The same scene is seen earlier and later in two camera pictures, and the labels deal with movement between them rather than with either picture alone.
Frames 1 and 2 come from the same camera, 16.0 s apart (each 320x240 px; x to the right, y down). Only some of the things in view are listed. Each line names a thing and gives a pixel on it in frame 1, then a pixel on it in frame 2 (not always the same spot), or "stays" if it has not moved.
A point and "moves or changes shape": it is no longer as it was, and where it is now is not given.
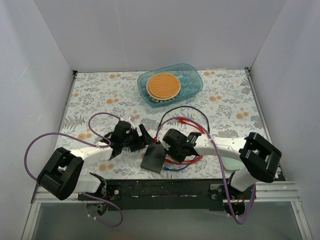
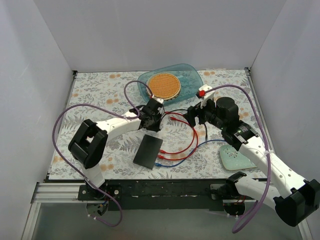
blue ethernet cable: [170, 169] moves or changes shape
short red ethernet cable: [188, 161] moves or changes shape
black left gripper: [137, 141] to [155, 115]
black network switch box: [154, 158] moves or changes shape
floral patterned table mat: [226, 107] stays
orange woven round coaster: [163, 85] stays
